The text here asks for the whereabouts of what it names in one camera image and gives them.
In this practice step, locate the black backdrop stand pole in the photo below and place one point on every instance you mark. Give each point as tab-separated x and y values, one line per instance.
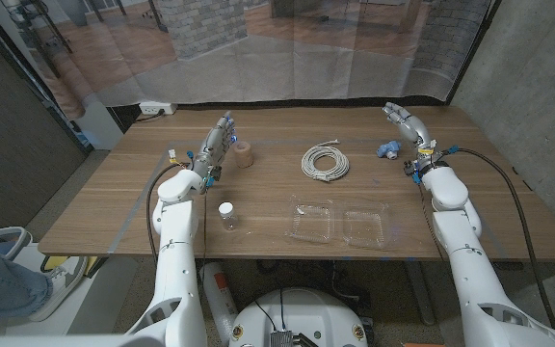
81	137
452	91

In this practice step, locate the small brown cup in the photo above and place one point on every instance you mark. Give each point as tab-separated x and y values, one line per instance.
243	155

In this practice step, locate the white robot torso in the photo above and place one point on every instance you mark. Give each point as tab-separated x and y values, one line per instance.
301	313

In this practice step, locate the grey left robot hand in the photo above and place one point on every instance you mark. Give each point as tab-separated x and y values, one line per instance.
212	152

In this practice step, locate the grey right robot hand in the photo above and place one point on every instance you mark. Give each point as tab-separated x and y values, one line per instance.
417	130

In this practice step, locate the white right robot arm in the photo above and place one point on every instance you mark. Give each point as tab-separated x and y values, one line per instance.
470	270

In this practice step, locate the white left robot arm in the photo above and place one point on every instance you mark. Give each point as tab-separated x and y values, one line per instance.
176	260

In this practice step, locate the small blue toy camera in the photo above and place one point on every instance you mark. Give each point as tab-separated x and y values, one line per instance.
387	149

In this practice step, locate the clear bottle with white cap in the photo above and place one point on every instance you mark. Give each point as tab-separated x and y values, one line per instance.
228	217

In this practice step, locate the white power strip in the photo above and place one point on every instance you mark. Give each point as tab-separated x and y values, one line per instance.
157	107

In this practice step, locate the white cylinder with orange label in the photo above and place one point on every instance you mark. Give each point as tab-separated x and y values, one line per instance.
220	299

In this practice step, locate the printed room backdrop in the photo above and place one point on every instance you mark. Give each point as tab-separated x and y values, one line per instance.
258	58

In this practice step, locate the white sneaker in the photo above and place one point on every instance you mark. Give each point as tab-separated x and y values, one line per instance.
60	289

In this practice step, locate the white floor platform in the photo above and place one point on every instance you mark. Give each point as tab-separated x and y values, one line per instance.
104	289

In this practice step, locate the clear plastic clamshell container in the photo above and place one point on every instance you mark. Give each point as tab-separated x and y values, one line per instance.
311	224

